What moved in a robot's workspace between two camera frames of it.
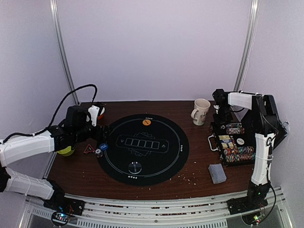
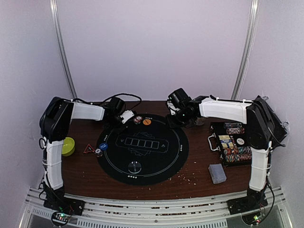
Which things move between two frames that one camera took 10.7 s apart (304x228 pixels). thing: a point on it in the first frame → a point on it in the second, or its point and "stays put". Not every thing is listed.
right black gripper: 222,116 → 171,121
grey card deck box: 217,173 stays put
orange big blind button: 146,122 stays put
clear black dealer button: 134,167 stays put
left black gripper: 97,135 → 119,129
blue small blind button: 103,147 stays put
